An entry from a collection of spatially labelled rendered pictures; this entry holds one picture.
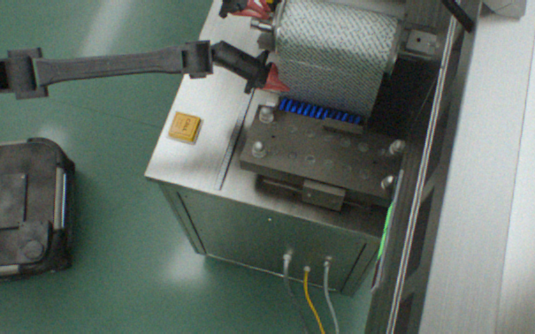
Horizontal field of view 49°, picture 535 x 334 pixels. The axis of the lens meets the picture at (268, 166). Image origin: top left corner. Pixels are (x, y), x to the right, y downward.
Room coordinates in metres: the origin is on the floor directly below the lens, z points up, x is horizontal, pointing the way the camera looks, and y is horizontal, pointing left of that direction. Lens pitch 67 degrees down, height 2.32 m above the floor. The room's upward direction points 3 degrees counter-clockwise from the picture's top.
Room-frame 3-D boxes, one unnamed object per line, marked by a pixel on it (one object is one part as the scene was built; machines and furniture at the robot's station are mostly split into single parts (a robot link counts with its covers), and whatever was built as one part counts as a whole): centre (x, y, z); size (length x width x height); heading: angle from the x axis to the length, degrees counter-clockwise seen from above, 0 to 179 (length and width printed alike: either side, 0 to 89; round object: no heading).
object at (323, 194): (0.48, -0.13, 0.96); 0.10 x 0.03 x 0.11; 71
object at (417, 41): (0.70, -0.33, 1.28); 0.06 x 0.05 x 0.02; 71
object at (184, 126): (0.72, 0.22, 0.91); 0.07 x 0.07 x 0.02; 71
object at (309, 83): (0.70, -0.15, 1.11); 0.23 x 0.01 x 0.18; 71
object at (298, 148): (0.57, -0.15, 1.00); 0.40 x 0.16 x 0.06; 71
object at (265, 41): (0.84, -0.02, 1.05); 0.06 x 0.05 x 0.31; 71
